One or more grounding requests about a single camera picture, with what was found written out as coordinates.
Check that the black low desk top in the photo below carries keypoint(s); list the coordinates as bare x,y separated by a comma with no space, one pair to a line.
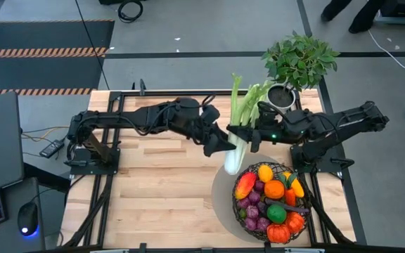
12,191

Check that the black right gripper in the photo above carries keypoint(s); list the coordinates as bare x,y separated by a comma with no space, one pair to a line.
276,131

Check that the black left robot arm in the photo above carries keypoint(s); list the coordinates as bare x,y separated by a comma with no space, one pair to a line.
118,121

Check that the yellow lemon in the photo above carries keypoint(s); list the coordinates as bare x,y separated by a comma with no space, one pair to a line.
265,173

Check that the black power adapter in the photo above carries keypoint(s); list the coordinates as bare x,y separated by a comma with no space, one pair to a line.
51,148

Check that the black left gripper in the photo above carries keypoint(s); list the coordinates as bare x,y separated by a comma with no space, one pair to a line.
207,130

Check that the person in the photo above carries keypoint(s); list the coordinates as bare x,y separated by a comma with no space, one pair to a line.
364,17

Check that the black computer mouse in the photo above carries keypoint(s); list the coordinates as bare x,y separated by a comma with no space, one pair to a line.
27,218

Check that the green potted plant white pot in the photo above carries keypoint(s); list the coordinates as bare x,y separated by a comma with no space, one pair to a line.
299,61

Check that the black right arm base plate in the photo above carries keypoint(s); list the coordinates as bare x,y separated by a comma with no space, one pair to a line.
325,170

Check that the black hazard striped floor mat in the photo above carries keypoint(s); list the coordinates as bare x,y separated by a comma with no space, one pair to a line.
40,35

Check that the green lime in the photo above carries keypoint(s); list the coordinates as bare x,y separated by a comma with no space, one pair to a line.
276,214

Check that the red yellow mango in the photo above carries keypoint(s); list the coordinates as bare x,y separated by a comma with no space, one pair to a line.
244,185

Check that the black metal table frame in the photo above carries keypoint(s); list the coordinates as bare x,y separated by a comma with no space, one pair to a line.
153,92

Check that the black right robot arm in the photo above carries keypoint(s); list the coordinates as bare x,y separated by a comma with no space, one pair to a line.
346,123

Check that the dark brown wicker basket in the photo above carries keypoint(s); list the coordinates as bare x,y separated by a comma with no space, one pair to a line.
237,215

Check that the purple eggplant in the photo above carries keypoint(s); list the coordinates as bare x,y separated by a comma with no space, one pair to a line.
297,209

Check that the orange fruit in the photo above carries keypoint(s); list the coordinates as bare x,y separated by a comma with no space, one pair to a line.
274,189

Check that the orange carrot green leaves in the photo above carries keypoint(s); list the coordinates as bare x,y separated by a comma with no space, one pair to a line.
289,196

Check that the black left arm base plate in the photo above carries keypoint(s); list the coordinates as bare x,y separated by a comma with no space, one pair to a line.
93,171

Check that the grey round mat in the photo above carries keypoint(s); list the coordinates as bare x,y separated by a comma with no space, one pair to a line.
220,200

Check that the grey metal table leg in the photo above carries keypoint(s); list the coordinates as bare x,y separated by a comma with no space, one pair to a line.
399,21

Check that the green white leek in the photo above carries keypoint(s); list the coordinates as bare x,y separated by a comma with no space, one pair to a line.
236,161

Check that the purple grape bunch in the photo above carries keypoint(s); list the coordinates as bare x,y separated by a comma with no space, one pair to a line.
252,212

